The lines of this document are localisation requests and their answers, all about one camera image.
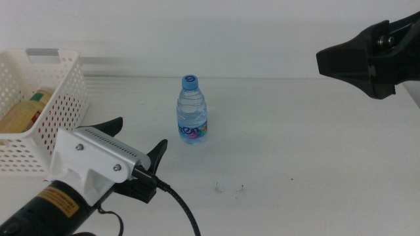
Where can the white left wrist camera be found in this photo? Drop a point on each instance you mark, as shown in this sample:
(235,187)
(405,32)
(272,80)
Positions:
(82,164)

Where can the yellow tea bottle white cap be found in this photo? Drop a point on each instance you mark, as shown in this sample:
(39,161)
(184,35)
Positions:
(19,118)

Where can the white perforated plastic basket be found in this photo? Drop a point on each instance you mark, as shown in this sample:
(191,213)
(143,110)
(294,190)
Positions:
(19,157)

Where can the clear water bottle blue cap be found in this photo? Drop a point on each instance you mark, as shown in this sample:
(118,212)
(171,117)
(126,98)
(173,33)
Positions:
(192,114)

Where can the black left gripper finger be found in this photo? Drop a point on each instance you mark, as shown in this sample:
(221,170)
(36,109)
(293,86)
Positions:
(159,152)
(110,126)

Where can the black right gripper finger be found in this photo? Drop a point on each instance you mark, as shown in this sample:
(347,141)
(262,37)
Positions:
(351,62)

